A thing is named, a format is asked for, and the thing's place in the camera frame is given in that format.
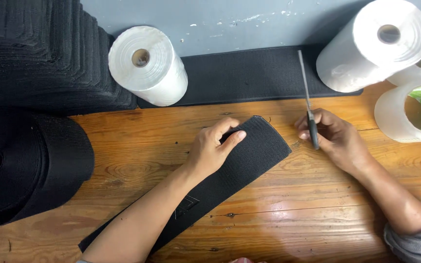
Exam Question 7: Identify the black elastic band roll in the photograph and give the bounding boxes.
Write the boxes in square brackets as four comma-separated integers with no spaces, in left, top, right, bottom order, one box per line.
[0,110,96,227]

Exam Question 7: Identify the pink cloth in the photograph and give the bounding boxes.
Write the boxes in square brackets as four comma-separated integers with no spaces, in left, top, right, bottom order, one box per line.
[229,257,268,263]

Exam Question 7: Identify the stack of black elastic pieces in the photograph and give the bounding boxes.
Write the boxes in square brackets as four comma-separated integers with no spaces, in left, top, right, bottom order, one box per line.
[0,0,138,118]

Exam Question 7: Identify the person's right hand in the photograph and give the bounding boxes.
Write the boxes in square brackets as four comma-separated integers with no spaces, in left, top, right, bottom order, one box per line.
[294,108,374,175]

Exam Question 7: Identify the large white paper roll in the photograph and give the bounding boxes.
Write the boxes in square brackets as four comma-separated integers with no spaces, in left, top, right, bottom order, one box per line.
[316,0,421,93]

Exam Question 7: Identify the small white paper roll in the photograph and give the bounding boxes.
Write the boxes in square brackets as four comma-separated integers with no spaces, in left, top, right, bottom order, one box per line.
[108,26,189,107]

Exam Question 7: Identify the long flat black elastic band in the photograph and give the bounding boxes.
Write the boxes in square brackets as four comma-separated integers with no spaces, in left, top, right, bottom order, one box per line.
[137,45,364,109]

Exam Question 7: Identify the black elastic band strip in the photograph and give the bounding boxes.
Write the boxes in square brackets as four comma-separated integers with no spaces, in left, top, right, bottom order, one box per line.
[78,115,292,254]

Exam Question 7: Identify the grey scissors with black handle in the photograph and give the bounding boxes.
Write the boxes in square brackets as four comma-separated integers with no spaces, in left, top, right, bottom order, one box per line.
[297,50,321,150]

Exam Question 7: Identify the person's left hand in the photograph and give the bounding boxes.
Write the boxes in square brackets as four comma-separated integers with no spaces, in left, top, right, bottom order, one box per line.
[187,117,248,180]

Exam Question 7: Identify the grey sleeve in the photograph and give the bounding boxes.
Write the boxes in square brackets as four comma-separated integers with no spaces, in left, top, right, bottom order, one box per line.
[383,203,421,263]

